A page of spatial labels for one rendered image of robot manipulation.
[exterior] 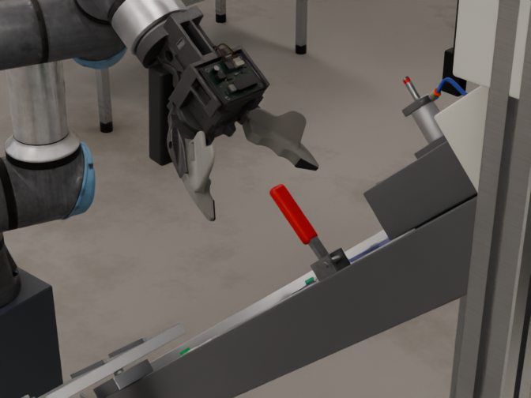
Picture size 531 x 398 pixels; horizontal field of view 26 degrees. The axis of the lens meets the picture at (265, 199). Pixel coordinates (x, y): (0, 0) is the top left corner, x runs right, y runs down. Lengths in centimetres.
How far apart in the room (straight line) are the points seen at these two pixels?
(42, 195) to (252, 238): 129
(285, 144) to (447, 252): 37
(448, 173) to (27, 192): 101
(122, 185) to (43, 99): 156
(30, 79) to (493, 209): 107
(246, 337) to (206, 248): 188
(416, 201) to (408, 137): 262
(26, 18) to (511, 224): 67
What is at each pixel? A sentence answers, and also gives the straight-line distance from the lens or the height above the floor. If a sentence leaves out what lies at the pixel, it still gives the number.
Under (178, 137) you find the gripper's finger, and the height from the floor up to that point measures 109.
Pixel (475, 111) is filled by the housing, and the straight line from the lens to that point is 85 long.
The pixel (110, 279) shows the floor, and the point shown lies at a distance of 290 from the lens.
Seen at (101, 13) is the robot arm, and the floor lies 117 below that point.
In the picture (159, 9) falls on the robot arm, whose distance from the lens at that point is 119.
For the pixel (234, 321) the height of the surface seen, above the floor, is 73.
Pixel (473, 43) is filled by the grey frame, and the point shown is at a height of 134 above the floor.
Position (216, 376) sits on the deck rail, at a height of 87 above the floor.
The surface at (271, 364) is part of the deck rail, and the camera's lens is 111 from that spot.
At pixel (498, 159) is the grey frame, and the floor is 126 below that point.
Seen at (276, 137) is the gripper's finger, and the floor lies 107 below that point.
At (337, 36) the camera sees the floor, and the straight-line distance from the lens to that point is 428.
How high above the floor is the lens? 162
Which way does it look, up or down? 30 degrees down
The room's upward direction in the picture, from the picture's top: straight up
